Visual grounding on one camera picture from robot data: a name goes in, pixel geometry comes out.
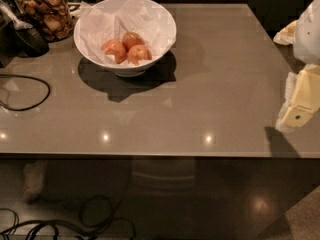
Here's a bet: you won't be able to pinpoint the black cable on table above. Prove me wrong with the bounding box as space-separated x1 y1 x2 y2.
0 73 52 112

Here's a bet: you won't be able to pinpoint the glass jar of dried chips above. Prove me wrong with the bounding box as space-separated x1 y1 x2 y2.
15 0 74 42

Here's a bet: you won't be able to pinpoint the white paper liner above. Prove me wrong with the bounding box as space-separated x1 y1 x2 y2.
78 0 176 67

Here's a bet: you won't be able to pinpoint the black cables on floor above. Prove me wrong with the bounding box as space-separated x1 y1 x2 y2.
0 195 137 240

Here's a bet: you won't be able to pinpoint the silver spoon handle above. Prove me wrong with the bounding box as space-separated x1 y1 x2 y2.
0 0 32 30

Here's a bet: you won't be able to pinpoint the white ceramic bowl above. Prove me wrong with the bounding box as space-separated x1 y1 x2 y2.
73 0 178 78

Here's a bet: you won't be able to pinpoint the black round appliance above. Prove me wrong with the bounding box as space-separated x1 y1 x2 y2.
14 28 49 58

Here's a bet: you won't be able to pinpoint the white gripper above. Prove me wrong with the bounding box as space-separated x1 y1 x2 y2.
273 0 320 133

